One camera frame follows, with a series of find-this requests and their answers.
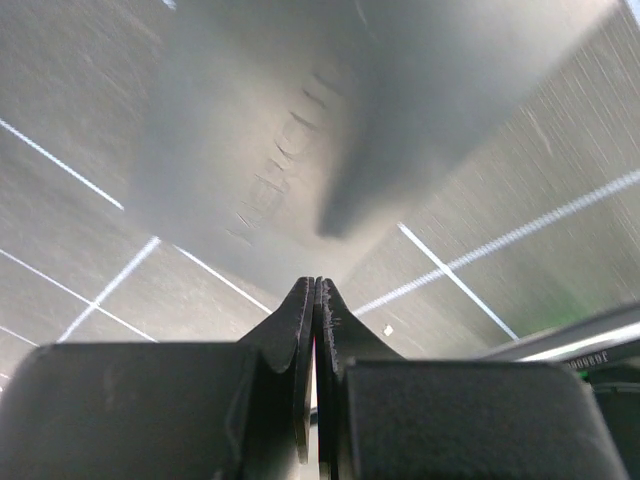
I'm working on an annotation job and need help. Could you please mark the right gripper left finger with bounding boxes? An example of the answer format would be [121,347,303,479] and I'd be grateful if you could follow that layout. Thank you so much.
[1,277,315,479]

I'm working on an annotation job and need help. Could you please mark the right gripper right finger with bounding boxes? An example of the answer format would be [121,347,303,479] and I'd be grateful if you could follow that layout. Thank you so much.
[314,279,629,479]

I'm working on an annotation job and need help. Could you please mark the black network switch box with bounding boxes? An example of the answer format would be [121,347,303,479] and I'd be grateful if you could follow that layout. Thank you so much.
[125,1,613,296]

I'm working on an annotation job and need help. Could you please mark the black grid cutting mat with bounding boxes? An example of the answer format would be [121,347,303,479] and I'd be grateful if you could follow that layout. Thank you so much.
[1,1,639,383]

